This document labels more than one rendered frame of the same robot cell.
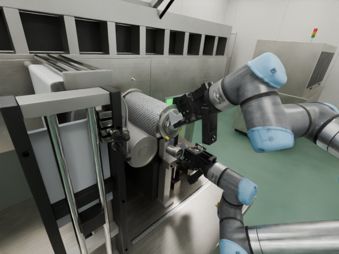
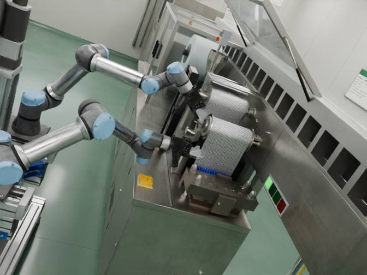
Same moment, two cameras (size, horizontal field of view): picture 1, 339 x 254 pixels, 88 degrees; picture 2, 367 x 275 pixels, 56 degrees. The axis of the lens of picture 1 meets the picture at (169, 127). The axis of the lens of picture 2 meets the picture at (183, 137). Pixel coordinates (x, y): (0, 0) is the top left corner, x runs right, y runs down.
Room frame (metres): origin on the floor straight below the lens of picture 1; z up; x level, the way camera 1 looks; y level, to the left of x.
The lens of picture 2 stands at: (1.36, -1.60, 1.89)
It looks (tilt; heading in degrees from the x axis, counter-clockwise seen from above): 23 degrees down; 119
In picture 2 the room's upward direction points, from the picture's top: 25 degrees clockwise
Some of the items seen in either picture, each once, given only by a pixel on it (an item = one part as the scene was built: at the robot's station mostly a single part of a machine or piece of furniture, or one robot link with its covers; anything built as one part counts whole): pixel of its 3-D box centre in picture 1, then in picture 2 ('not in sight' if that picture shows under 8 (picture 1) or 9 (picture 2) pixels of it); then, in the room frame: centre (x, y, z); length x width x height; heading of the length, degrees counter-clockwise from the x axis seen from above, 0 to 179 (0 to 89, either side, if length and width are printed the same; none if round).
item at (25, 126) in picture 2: not in sight; (27, 121); (-0.17, -0.54, 0.87); 0.15 x 0.15 x 0.10
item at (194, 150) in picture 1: (199, 161); (179, 145); (0.55, -0.13, 1.12); 0.12 x 0.08 x 0.09; 45
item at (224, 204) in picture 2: not in sight; (223, 205); (0.91, -0.07, 0.97); 0.10 x 0.03 x 0.11; 45
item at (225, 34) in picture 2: not in sight; (223, 36); (0.22, 0.40, 1.66); 0.07 x 0.07 x 0.10; 53
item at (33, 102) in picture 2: not in sight; (33, 102); (-0.18, -0.53, 0.98); 0.13 x 0.12 x 0.14; 111
